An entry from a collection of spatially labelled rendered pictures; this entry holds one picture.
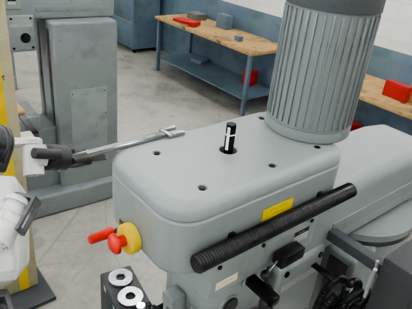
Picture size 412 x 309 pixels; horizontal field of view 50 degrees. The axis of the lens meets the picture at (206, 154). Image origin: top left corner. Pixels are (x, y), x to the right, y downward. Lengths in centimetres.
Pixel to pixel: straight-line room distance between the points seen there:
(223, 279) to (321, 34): 52
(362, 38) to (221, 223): 46
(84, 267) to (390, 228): 245
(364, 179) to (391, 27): 431
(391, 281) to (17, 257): 84
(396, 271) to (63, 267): 274
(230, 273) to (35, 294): 241
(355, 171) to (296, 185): 34
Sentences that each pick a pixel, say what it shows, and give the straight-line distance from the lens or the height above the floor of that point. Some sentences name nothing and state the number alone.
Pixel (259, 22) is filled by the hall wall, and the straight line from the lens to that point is 664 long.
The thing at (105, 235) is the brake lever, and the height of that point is 171.
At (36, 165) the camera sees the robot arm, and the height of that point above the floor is 157.
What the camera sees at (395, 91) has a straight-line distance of 480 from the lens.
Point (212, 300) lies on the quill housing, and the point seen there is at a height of 157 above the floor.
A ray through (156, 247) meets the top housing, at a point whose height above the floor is 179.
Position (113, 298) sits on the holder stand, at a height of 110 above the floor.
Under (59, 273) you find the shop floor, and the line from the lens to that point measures 338.
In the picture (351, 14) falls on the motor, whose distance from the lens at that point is 91.
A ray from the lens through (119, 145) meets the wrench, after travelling 87.
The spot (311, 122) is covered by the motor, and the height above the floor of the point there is 194.
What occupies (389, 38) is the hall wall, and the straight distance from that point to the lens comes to 546.
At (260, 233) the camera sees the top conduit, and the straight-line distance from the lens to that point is 83.
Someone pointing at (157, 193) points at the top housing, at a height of 189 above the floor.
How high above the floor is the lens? 230
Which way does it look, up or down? 28 degrees down
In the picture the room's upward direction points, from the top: 6 degrees clockwise
